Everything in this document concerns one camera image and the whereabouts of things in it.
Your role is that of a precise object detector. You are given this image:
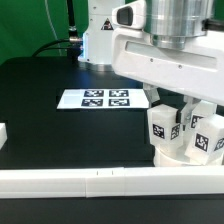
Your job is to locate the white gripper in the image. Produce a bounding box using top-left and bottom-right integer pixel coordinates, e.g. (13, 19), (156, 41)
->
(112, 28), (224, 124)

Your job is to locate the white round stool seat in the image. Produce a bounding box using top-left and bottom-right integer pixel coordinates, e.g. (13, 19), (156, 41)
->
(153, 146), (224, 168)

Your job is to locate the white sheet with tags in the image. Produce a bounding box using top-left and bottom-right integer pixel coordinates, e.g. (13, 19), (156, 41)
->
(57, 89), (149, 109)

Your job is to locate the white front barrier rail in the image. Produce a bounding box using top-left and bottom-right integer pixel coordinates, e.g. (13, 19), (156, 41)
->
(0, 166), (224, 198)

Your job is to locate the white barrier rail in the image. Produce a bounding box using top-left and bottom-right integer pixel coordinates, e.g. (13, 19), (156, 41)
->
(0, 166), (224, 198)
(0, 123), (7, 150)

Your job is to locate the black cable with connector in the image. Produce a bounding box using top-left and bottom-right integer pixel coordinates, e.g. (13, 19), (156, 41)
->
(32, 0), (84, 63)

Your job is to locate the thin grey cable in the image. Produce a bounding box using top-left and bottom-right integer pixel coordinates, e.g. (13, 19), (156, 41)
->
(44, 0), (64, 57)

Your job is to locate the white left barrier rail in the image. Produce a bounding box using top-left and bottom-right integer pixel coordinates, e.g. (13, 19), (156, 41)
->
(0, 123), (7, 150)

